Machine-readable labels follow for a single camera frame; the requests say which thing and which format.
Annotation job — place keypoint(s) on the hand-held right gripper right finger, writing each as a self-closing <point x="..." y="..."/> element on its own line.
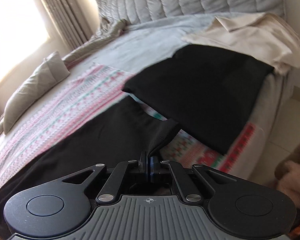
<point x="177" y="180"/>

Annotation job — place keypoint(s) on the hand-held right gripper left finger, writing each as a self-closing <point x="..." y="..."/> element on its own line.
<point x="120" y="180"/>

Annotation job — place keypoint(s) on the black pants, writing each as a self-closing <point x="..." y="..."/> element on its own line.
<point x="102" y="140"/>
<point x="202" y="92"/>

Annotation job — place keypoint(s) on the grey pillow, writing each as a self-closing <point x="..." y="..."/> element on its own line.
<point x="32" y="90"/>

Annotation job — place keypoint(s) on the bed with grey sheet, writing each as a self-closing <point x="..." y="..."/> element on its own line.
<point x="145" y="45"/>

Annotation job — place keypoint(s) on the beige cloth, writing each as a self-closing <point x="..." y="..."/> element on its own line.
<point x="252" y="35"/>

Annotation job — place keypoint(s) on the patterned grey curtain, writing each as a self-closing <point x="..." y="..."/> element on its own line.
<point x="67" y="15"/>

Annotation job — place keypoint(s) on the window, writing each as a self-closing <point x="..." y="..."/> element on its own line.
<point x="15" y="30"/>

